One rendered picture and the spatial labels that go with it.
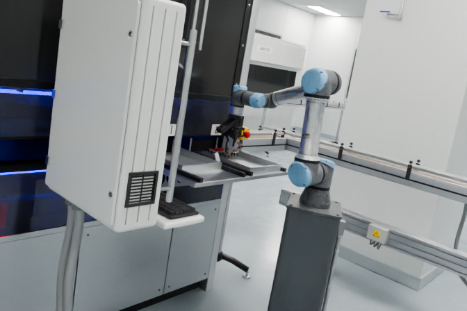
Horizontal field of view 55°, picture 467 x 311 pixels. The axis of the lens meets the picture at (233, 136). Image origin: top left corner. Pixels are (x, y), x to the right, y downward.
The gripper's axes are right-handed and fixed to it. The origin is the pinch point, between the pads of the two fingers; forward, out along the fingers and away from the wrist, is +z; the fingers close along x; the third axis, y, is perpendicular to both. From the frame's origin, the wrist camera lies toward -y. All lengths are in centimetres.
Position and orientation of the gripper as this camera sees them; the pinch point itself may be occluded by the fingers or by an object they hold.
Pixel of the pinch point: (226, 151)
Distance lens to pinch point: 235.8
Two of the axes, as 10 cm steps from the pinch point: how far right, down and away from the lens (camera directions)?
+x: -7.3, -2.2, 6.4
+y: 6.6, -0.1, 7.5
